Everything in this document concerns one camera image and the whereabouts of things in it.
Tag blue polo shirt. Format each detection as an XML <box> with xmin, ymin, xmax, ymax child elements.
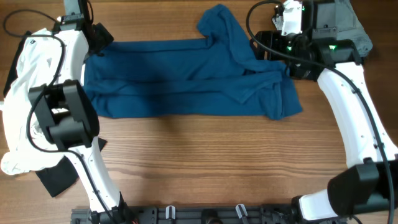
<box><xmin>83</xmin><ymin>4</ymin><xmax>302</xmax><ymax>120</ymax></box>

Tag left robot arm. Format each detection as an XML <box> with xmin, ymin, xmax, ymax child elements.
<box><xmin>27</xmin><ymin>1</ymin><xmax>137</xmax><ymax>223</ymax></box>

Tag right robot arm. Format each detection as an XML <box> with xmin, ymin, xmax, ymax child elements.
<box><xmin>251</xmin><ymin>1</ymin><xmax>397</xmax><ymax>223</ymax></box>

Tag folded light blue jeans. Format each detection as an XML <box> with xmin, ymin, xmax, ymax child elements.
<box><xmin>272</xmin><ymin>0</ymin><xmax>374</xmax><ymax>58</ymax></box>

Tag white shirt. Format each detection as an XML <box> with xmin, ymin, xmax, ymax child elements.
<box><xmin>0</xmin><ymin>27</ymin><xmax>86</xmax><ymax>175</ymax></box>

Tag black garment left pile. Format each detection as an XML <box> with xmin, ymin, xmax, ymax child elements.
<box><xmin>2</xmin><ymin>29</ymin><xmax>108</xmax><ymax>198</ymax></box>

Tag left black cable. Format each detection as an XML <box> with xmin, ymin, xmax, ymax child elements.
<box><xmin>2</xmin><ymin>0</ymin><xmax>109</xmax><ymax>224</ymax></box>

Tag black cable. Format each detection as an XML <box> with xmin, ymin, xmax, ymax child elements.
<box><xmin>2</xmin><ymin>0</ymin><xmax>109</xmax><ymax>224</ymax></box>
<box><xmin>245</xmin><ymin>0</ymin><xmax>396</xmax><ymax>224</ymax></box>

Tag right black cable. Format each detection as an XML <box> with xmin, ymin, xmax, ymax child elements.
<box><xmin>245</xmin><ymin>0</ymin><xmax>396</xmax><ymax>224</ymax></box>

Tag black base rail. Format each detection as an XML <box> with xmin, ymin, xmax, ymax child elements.
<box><xmin>70</xmin><ymin>203</ymin><xmax>348</xmax><ymax>224</ymax></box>

